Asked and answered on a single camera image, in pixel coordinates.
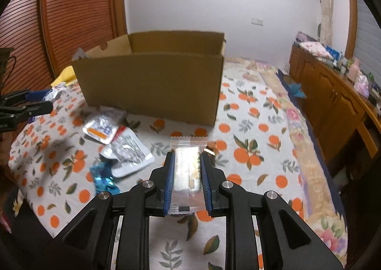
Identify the blue foil candy packet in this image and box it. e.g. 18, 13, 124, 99
90, 160, 121, 195

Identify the folded floral cloth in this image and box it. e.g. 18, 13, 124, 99
299, 41, 333, 60

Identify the wooden louvered wardrobe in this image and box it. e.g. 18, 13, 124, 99
1, 0, 127, 93

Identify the grey window blind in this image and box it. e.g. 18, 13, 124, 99
354, 0, 381, 84

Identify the silver white snack bag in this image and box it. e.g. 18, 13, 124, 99
100, 126, 155, 178

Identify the brown cardboard box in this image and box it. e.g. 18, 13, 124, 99
72, 30, 226, 126

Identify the orange print bed sheet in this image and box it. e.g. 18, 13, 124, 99
8, 58, 349, 270

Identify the wooden sideboard cabinet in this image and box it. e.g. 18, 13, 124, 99
289, 44, 380, 162

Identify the white wafer packet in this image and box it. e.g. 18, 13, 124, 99
168, 136, 207, 215

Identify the blue cloth by bed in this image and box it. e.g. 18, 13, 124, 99
288, 83, 307, 99

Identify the white wall switch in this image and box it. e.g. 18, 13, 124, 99
251, 18, 263, 26

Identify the pink thermos bottle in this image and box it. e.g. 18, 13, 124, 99
347, 57, 360, 83

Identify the floral curtain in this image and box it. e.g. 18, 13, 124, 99
315, 0, 334, 48

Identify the white blue snack packet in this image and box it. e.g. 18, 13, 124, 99
28, 83, 66, 124

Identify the floral quilt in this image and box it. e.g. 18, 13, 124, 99
225, 57, 348, 266

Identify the yellow plush toy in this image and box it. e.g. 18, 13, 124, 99
51, 66, 77, 87

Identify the white orange sauce packet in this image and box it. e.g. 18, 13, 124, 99
83, 106, 127, 145

